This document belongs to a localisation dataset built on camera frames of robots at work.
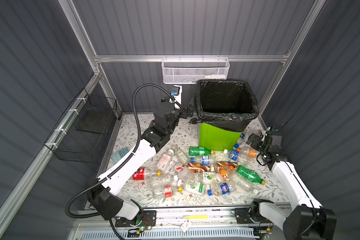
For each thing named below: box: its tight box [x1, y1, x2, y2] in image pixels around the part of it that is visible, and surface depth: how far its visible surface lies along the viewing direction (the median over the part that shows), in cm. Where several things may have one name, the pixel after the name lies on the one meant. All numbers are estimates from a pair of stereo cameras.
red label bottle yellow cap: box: [132, 167, 162, 181], surface depth 85 cm
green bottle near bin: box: [188, 146, 216, 156], surface depth 96 cm
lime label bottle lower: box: [183, 179, 207, 196], surface depth 82 cm
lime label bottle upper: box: [194, 172, 224, 184], surface depth 85 cm
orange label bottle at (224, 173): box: [218, 165, 235, 182], surface depth 80 cm
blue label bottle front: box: [207, 181, 237, 196], surface depth 81 cm
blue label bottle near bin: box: [228, 133, 245, 163], surface depth 93 cm
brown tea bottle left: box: [187, 162, 214, 173], surface depth 88 cm
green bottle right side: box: [236, 164, 266, 186], surface depth 84 cm
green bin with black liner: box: [189, 79, 259, 151], surface depth 84 cm
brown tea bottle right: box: [214, 161, 239, 172], surface depth 88 cm
